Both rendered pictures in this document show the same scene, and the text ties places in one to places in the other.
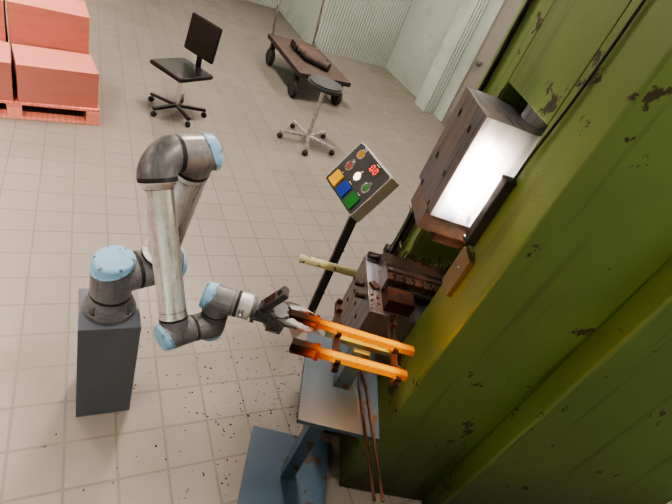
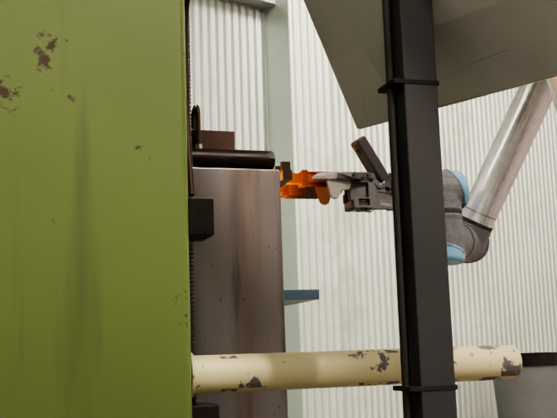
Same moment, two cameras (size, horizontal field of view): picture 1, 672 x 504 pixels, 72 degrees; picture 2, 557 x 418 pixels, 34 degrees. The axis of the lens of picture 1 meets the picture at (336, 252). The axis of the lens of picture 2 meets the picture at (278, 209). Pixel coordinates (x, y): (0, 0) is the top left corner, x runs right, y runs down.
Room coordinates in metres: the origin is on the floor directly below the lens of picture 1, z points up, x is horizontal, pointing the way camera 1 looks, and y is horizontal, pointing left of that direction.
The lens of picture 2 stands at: (3.16, -0.21, 0.65)
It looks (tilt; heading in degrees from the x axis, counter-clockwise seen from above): 9 degrees up; 177
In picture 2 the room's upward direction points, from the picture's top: 2 degrees counter-clockwise
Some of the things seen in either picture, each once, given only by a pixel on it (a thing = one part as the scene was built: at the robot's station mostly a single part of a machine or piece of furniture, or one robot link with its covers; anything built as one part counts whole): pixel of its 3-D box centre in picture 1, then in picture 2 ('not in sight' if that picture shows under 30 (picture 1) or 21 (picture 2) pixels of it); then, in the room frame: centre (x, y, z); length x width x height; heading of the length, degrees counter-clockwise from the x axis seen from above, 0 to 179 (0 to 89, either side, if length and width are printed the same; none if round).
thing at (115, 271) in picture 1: (114, 273); not in sight; (1.18, 0.72, 0.79); 0.17 x 0.15 x 0.18; 145
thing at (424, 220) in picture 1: (465, 218); not in sight; (1.74, -0.42, 1.32); 0.42 x 0.20 x 0.10; 104
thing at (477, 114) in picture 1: (500, 173); not in sight; (1.70, -0.44, 1.56); 0.42 x 0.39 x 0.40; 104
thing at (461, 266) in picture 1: (457, 271); not in sight; (1.42, -0.43, 1.27); 0.09 x 0.02 x 0.17; 14
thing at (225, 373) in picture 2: (338, 268); (360, 367); (2.00, -0.05, 0.62); 0.44 x 0.05 x 0.05; 104
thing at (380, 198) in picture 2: (269, 314); (370, 191); (1.11, 0.12, 1.00); 0.12 x 0.08 x 0.09; 101
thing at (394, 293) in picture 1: (398, 301); not in sight; (1.53, -0.32, 0.95); 0.12 x 0.09 x 0.07; 104
